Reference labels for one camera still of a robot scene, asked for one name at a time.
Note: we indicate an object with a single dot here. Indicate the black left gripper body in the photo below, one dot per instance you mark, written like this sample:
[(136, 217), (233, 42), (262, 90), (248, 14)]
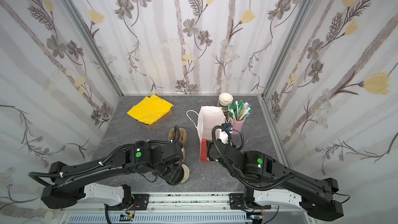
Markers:
[(175, 177)]

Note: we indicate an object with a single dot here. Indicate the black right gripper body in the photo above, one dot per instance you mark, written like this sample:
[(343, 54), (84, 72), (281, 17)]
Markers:
[(213, 150)]

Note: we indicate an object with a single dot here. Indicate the green paper coffee cup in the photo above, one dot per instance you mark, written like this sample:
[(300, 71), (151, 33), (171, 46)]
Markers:
[(186, 173)]

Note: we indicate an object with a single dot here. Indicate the red white paper bag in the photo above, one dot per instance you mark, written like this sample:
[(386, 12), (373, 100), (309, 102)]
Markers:
[(204, 121)]

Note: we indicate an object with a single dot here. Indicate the brown pulp cup carrier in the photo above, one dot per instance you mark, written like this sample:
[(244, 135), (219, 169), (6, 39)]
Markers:
[(179, 135)]

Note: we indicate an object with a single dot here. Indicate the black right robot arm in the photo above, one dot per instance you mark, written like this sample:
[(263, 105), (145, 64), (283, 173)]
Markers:
[(260, 172)]

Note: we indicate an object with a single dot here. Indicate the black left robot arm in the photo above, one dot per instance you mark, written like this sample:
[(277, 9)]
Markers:
[(65, 186)]

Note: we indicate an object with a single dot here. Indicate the pink straw holder cup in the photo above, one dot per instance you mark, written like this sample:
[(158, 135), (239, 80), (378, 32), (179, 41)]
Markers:
[(237, 126)]

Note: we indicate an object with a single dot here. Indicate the green white wrapped straws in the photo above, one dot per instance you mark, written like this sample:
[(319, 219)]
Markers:
[(239, 110)]

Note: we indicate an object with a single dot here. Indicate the stack of paper cups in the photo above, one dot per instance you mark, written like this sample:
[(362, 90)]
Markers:
[(224, 101)]

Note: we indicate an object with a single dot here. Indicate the brown cardboard napkin box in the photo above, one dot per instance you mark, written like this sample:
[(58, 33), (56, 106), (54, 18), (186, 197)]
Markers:
[(160, 120)]

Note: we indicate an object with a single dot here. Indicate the yellow napkin stack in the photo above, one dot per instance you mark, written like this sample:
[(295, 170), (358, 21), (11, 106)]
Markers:
[(150, 109)]

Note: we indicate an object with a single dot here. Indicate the aluminium mounting rail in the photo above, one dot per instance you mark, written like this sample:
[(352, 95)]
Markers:
[(191, 208)]

